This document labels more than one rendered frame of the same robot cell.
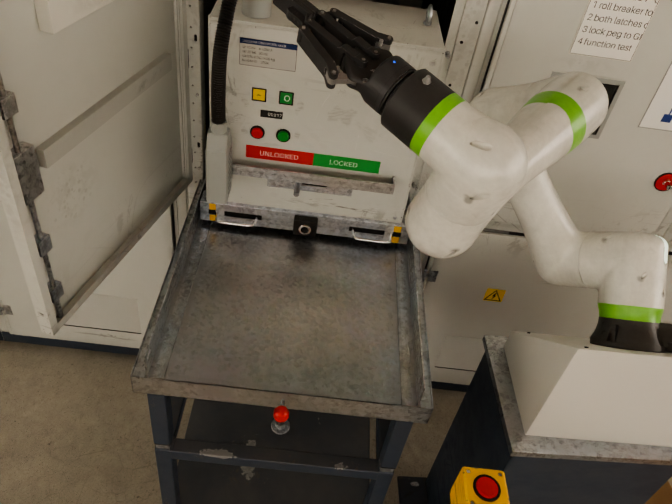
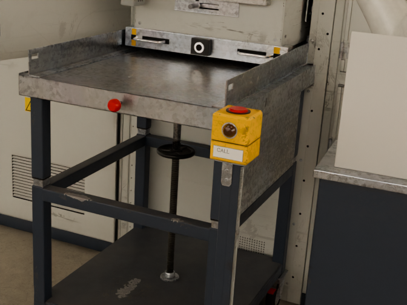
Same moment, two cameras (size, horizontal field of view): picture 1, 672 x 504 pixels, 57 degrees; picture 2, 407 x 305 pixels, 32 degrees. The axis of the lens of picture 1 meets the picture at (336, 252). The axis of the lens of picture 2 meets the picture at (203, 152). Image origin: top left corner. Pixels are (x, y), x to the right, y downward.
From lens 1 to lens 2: 1.29 m
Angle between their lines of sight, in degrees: 33
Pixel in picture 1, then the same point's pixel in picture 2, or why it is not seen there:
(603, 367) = (381, 57)
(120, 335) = (67, 215)
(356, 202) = (242, 24)
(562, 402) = (357, 112)
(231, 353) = (97, 78)
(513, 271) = not seen: outside the picture
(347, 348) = (190, 89)
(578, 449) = (384, 179)
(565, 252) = (395, 22)
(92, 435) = (14, 278)
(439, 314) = not seen: hidden behind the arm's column
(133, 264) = (86, 129)
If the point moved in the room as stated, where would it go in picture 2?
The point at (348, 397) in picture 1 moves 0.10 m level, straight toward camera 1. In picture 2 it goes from (170, 99) to (144, 106)
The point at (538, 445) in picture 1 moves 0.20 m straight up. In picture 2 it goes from (343, 171) to (355, 83)
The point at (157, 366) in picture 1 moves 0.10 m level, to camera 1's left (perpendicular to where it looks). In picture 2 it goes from (39, 73) to (10, 68)
